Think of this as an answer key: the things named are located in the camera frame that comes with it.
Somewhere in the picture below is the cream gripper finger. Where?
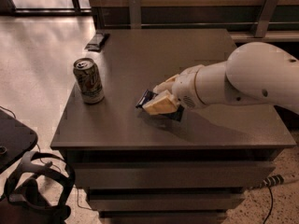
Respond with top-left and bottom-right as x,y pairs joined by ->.
153,75 -> 178,94
142,91 -> 179,115

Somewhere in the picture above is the grey drawer cabinet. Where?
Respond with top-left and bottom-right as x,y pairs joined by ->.
51,29 -> 294,224

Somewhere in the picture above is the black side table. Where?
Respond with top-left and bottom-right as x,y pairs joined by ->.
0,111 -> 38,174

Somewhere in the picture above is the silver soda can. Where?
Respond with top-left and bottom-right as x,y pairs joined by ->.
73,58 -> 104,104

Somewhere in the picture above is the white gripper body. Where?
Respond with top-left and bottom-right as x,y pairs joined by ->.
172,64 -> 206,109

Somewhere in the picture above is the dark rxbar chocolate wrapper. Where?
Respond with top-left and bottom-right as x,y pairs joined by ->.
85,33 -> 110,52

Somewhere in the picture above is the grey metal rail frame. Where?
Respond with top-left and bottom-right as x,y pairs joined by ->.
92,0 -> 299,43

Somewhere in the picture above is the blue rxbar blueberry wrapper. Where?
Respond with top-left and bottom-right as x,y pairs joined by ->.
135,90 -> 184,121

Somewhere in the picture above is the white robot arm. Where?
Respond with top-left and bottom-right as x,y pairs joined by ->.
141,42 -> 299,115

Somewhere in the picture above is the black VR headset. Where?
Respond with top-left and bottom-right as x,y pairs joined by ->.
0,151 -> 76,224

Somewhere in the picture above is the striped power cable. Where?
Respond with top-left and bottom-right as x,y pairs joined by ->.
249,173 -> 299,224

